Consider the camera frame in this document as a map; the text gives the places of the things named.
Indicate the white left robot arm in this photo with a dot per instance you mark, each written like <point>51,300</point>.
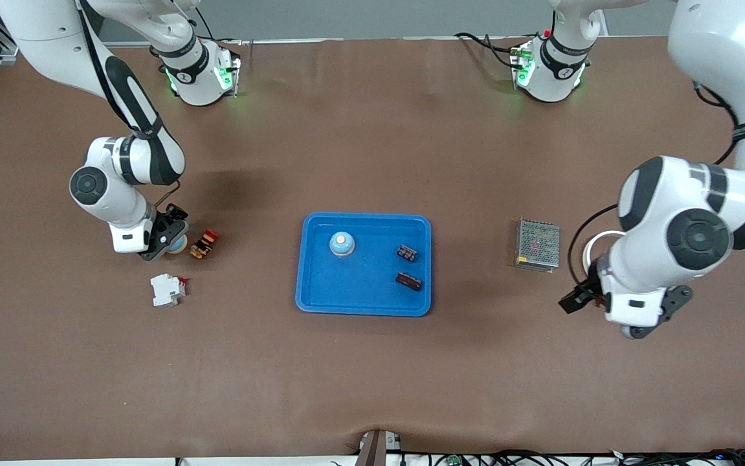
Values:
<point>670,194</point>

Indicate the blue plastic tray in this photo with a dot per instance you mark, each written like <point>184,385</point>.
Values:
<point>366,294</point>

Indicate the orange red emergency button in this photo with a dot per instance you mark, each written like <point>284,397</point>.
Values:
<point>204,244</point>

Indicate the metal mesh power supply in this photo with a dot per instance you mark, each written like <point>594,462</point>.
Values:
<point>538,246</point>

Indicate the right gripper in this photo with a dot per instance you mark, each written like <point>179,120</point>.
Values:
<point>171,220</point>

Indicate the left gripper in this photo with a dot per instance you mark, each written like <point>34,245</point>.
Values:
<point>587,292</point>

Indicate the blue desk bell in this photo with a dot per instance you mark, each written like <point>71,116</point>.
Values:
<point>179,246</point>
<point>342,244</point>

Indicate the short dark electrolytic capacitor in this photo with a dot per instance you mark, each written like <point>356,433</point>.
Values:
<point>406,253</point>

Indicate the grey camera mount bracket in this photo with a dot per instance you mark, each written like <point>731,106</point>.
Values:
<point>375,450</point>

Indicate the white circuit breaker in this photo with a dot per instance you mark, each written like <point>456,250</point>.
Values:
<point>166,290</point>

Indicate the white curved plastic clamp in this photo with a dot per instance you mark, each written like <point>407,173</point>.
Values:
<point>594,241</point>

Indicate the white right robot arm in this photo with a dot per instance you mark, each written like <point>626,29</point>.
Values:
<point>107,188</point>

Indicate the long dark electrolytic capacitor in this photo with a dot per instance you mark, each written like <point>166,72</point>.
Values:
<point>408,281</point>

